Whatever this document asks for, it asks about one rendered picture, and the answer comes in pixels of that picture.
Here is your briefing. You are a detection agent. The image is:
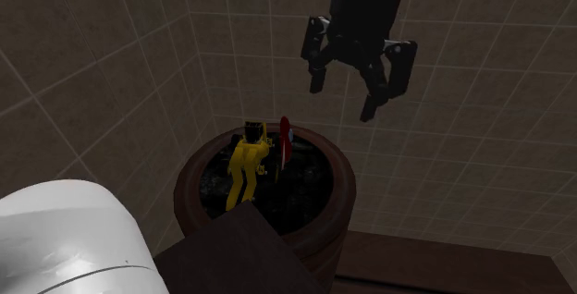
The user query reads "dark robot stand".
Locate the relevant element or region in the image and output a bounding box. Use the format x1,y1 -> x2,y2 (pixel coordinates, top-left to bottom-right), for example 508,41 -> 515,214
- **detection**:
153,200 -> 329,294

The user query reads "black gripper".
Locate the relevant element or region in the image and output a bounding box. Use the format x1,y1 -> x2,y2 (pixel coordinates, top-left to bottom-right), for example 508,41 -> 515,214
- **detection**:
300,0 -> 419,123

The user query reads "red flat figure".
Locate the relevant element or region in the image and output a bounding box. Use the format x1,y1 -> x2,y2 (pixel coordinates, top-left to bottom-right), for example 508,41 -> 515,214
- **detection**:
277,116 -> 296,171

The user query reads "yellow figure with black head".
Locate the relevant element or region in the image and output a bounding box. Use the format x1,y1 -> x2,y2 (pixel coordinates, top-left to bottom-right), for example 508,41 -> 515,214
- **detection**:
225,121 -> 275,213

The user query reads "brown round pot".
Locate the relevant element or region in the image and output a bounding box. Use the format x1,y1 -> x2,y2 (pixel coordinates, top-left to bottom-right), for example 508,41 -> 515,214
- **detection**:
173,123 -> 358,290

